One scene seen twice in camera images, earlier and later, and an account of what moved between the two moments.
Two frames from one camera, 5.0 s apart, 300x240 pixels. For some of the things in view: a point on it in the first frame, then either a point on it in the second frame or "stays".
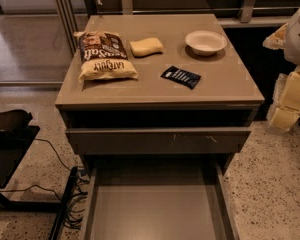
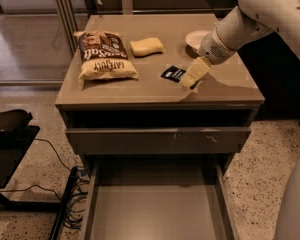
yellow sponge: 146,47 stays
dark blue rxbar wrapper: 182,77 stays
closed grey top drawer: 153,141 stays
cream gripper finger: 290,98 -> 216,52
